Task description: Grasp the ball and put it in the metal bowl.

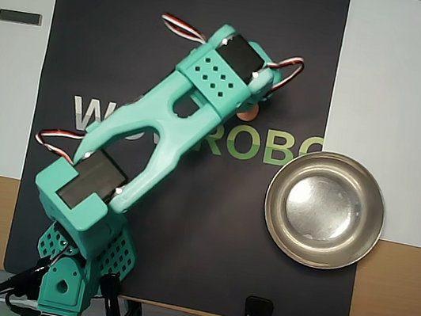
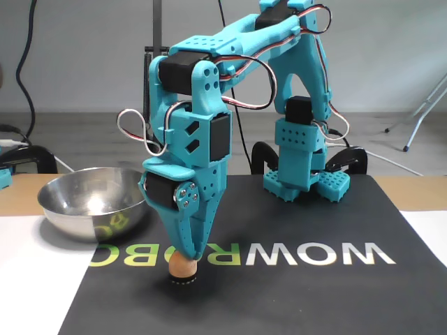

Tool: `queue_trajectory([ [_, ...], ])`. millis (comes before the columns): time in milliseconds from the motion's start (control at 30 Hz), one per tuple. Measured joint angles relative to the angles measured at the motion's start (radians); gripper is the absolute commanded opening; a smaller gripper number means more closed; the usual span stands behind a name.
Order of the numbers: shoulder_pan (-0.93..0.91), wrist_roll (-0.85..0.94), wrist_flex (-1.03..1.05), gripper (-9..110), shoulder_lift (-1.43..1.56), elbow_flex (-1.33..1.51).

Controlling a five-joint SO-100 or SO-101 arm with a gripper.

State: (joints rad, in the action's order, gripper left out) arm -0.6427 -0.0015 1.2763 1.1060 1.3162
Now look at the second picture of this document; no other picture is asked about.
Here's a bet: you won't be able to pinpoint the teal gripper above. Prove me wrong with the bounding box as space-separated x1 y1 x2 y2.
139 157 228 261

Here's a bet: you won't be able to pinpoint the wooden ball with black base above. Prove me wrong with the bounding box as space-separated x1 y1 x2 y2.
168 251 198 285

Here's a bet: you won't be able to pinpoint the metal bowl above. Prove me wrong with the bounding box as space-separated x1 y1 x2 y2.
37 167 149 244

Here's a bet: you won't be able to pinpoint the black WOWROBO mat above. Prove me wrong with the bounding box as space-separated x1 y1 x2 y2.
57 174 447 335

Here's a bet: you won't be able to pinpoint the black table clamp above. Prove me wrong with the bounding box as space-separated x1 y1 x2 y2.
251 141 280 175
324 145 369 175

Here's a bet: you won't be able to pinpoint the white paper sheet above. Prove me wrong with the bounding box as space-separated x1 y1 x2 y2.
0 214 103 335
399 209 447 269

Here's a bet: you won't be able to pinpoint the large black clamp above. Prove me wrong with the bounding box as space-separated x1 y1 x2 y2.
0 145 59 174

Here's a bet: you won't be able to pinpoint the small teal printed part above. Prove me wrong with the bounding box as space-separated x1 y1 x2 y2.
0 166 13 191

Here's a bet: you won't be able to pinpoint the black stand with springs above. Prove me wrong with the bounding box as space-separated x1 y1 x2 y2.
142 0 171 147

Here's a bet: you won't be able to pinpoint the white folding stand legs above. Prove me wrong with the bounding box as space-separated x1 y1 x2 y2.
383 72 447 153

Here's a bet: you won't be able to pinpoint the white plug cable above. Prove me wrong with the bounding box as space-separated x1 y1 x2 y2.
0 138 76 174

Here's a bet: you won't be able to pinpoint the white floor cable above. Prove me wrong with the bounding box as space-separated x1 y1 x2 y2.
366 150 424 177

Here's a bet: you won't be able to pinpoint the thick black hanging cable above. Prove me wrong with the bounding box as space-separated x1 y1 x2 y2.
14 0 38 144

